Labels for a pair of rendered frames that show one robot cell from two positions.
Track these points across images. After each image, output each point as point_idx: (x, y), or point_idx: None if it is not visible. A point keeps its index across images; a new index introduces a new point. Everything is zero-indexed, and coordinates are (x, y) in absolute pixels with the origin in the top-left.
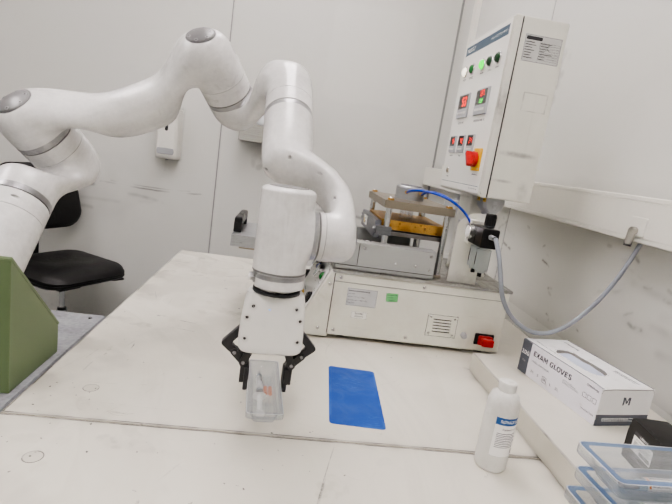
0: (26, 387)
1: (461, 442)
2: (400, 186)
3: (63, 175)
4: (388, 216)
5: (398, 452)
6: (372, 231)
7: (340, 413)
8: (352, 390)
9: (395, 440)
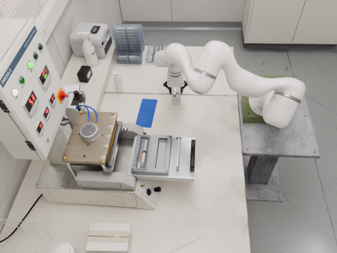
0: (238, 105)
1: (123, 96)
2: (97, 127)
3: (268, 103)
4: None
5: (142, 91)
6: (121, 130)
7: (153, 103)
8: (146, 114)
9: (141, 95)
